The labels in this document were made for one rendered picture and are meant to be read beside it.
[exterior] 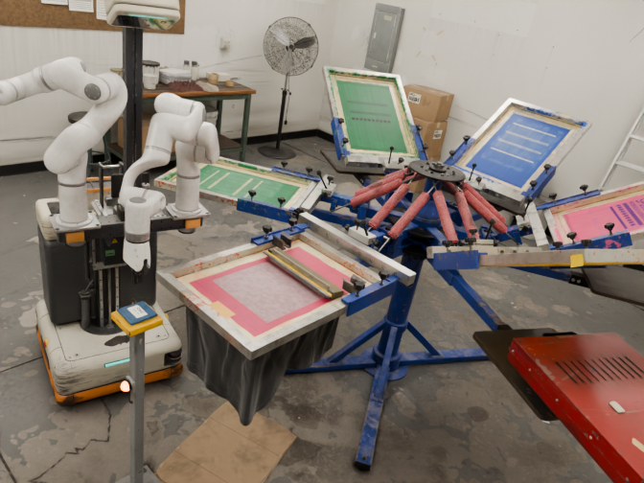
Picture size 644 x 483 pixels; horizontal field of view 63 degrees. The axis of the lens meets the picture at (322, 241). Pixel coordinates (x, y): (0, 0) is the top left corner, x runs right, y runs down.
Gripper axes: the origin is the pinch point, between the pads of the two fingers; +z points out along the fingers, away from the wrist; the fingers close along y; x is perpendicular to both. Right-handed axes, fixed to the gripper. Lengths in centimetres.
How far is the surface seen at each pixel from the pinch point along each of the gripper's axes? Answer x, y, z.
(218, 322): 17.6, 22.6, 11.8
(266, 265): 62, -2, 15
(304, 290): 62, 21, 15
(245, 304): 36.0, 15.4, 15.4
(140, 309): 1.5, -0.6, 13.8
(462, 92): 490, -158, -6
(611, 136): 490, 10, -7
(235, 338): 17.2, 32.7, 12.1
